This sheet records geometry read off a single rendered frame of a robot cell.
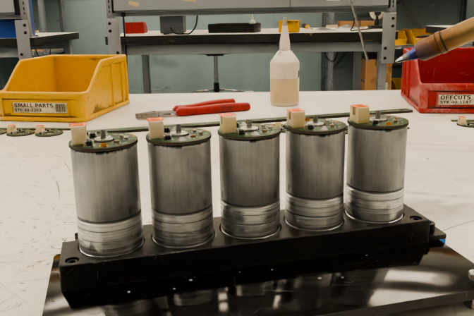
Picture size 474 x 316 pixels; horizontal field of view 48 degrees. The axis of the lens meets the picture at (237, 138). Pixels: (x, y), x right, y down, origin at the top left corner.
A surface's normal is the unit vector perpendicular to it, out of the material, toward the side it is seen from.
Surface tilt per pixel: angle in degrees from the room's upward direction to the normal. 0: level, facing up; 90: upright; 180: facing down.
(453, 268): 0
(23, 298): 0
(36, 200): 0
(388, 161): 90
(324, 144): 90
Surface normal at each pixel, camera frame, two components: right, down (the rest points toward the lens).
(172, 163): -0.15, 0.23
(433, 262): -0.02, -0.97
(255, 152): 0.20, 0.22
